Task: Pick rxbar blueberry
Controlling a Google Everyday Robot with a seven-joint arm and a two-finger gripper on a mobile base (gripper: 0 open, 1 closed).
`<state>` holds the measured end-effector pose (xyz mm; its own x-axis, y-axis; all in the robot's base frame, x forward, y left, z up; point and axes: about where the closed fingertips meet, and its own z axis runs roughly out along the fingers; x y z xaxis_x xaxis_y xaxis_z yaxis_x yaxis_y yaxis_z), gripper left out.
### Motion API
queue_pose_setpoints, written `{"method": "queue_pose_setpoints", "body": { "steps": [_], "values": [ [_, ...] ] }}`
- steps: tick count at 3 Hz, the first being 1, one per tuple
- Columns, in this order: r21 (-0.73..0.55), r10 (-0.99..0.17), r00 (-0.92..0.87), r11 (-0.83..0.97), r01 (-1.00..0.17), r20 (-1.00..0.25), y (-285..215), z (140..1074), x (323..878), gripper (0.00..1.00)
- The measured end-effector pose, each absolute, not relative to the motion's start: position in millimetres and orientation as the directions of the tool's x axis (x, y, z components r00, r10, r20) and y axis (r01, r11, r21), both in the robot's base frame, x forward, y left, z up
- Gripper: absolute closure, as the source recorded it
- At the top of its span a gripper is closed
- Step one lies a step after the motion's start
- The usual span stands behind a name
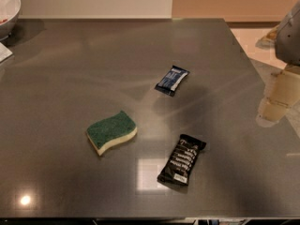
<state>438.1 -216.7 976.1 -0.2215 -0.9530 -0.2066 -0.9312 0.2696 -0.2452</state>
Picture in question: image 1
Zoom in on blue rxbar blueberry wrapper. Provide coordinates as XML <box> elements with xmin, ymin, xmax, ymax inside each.
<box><xmin>155</xmin><ymin>66</ymin><xmax>189</xmax><ymax>97</ymax></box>

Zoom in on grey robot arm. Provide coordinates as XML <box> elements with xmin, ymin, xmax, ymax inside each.
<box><xmin>258</xmin><ymin>1</ymin><xmax>300</xmax><ymax>124</ymax></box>

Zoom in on black rxbar chocolate wrapper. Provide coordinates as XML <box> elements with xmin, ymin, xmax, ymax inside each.
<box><xmin>157</xmin><ymin>134</ymin><xmax>206</xmax><ymax>186</ymax></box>

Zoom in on green and yellow sponge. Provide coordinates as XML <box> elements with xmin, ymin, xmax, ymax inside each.
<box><xmin>86</xmin><ymin>111</ymin><xmax>137</xmax><ymax>156</ymax></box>

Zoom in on white paper sheet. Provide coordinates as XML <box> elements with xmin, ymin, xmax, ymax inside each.
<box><xmin>0</xmin><ymin>42</ymin><xmax>13</xmax><ymax>63</ymax></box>

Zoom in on white bowl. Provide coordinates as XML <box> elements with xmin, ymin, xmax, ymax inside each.
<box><xmin>0</xmin><ymin>0</ymin><xmax>22</xmax><ymax>40</ymax></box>

